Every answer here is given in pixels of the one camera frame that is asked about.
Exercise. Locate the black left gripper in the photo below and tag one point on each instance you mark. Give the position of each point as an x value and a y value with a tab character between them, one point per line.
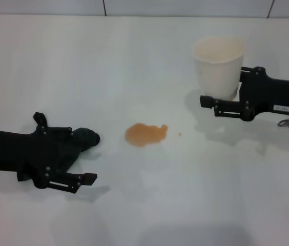
6	151

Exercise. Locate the white paper cup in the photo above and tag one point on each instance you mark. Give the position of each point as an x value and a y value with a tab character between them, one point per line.
218	74

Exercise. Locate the dark rag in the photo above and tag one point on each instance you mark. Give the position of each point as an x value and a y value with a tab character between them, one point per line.
88	137

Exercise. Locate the orange liquid stain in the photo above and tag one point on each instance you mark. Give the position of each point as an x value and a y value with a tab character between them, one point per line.
144	134

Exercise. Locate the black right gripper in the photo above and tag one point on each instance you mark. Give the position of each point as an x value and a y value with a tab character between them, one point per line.
275	94

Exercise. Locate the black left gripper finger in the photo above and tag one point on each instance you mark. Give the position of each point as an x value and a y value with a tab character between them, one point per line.
89	179

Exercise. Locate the small black bracket piece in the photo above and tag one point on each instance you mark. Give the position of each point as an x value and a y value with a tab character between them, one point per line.
41	119

